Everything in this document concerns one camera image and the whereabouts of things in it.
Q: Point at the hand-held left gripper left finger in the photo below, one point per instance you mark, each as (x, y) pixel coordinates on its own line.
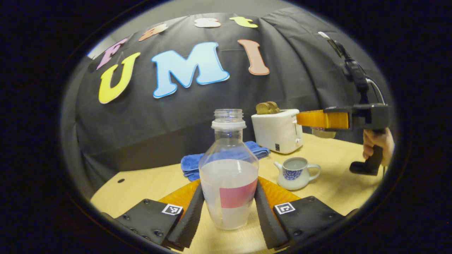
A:
(189, 218)

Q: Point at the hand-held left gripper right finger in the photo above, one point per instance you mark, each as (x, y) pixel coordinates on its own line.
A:
(266, 218)

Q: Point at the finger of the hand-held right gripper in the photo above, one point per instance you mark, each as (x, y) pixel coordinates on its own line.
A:
(317, 119)

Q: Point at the white teacup lid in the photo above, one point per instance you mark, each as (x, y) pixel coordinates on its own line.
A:
(323, 133)

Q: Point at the white blue-patterned teacup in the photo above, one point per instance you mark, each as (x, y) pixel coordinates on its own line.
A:
(295, 178)

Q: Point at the clear plastic water bottle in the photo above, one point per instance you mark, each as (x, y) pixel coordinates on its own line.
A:
(229, 176)

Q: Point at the white toaster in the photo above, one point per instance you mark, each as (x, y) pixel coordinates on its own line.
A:
(277, 132)

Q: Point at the brown toast slice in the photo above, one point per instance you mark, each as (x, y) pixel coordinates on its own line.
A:
(274, 106)
(262, 108)

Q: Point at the folded blue towel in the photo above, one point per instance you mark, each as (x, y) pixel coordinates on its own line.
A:
(190, 165)

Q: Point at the black backdrop cloth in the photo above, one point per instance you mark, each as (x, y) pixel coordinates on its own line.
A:
(176, 116)

